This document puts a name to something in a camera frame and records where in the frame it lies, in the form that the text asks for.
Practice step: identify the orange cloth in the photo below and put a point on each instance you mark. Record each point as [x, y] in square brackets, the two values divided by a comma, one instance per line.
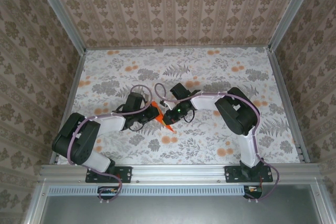
[157, 110]

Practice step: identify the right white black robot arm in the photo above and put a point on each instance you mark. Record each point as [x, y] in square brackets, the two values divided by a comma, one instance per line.
[236, 119]

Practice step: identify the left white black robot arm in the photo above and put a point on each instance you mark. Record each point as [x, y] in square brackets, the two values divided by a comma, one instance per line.
[78, 142]

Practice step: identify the grey sheet metal panel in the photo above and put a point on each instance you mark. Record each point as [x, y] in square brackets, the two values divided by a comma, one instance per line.
[170, 211]

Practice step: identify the floral patterned table cover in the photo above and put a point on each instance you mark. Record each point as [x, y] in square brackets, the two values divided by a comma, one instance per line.
[183, 150]

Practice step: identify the black connector board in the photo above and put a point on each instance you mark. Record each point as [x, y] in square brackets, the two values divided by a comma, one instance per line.
[253, 190]
[106, 191]

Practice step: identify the wide aluminium mounting rail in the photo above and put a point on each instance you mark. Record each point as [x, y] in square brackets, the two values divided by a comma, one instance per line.
[178, 172]

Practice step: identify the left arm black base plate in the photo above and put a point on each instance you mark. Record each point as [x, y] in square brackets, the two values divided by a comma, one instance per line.
[126, 174]

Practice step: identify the thin aluminium table rail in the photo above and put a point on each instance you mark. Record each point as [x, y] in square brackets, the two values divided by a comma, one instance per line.
[178, 48]

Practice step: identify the aluminium table side rail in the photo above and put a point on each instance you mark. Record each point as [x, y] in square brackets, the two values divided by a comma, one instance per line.
[287, 103]
[68, 103]

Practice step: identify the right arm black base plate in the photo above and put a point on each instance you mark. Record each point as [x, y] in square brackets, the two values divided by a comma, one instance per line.
[231, 174]

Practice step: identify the aluminium frame post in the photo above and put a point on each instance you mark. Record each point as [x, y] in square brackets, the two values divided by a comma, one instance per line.
[59, 11]
[291, 11]

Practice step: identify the aluminium lower frame rail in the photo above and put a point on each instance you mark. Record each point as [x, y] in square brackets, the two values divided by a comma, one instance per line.
[323, 203]
[35, 203]

